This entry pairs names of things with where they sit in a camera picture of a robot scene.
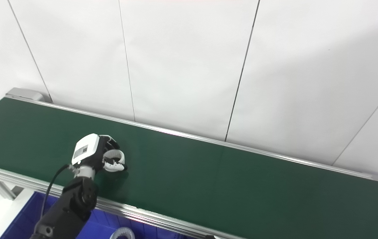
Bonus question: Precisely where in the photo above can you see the aluminium conveyor support leg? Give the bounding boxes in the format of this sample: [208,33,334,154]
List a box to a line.
[0,176,23,199]

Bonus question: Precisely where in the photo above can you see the blue bin with white rings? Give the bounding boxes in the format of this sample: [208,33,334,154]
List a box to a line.
[0,191,209,239]

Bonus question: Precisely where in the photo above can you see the green conveyor belt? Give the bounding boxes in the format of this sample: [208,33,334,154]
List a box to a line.
[0,87,378,239]
[0,97,378,239]

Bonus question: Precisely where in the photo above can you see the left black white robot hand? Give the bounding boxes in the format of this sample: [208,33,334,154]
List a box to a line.
[71,133,128,180]

